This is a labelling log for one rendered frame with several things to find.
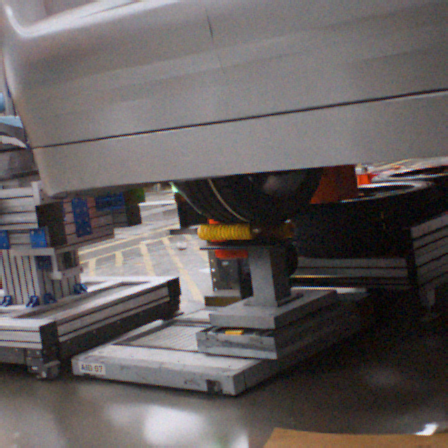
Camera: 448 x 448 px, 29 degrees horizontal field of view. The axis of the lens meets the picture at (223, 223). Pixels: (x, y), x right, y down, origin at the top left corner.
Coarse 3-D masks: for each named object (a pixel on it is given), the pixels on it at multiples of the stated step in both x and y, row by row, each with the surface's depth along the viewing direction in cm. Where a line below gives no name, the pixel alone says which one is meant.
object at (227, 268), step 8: (288, 248) 353; (288, 256) 353; (296, 256) 356; (224, 264) 363; (232, 264) 361; (240, 264) 360; (248, 264) 358; (288, 264) 352; (296, 264) 356; (224, 272) 364; (232, 272) 362; (240, 272) 361; (248, 272) 360; (288, 272) 352; (224, 280) 366; (232, 280) 363; (240, 280) 361; (248, 280) 367; (240, 288) 372; (248, 288) 376; (240, 296) 372; (248, 296) 375
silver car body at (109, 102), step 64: (0, 0) 223; (64, 0) 249; (128, 0) 188; (192, 0) 175; (256, 0) 165; (320, 0) 157; (384, 0) 150; (64, 64) 205; (128, 64) 192; (192, 64) 180; (256, 64) 171; (320, 64) 163; (384, 64) 155; (64, 128) 218; (128, 128) 202; (192, 128) 190; (256, 128) 179; (320, 128) 170; (384, 128) 161; (64, 192) 235
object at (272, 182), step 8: (304, 168) 323; (272, 176) 331; (280, 176) 328; (288, 176) 325; (296, 176) 322; (304, 176) 320; (248, 184) 295; (256, 184) 330; (264, 184) 329; (272, 184) 327; (280, 184) 324; (288, 184) 321; (296, 184) 318; (256, 192) 298; (264, 192) 323; (272, 192) 320; (280, 192) 317; (288, 192) 314; (296, 192) 315; (272, 200) 304; (280, 200) 308
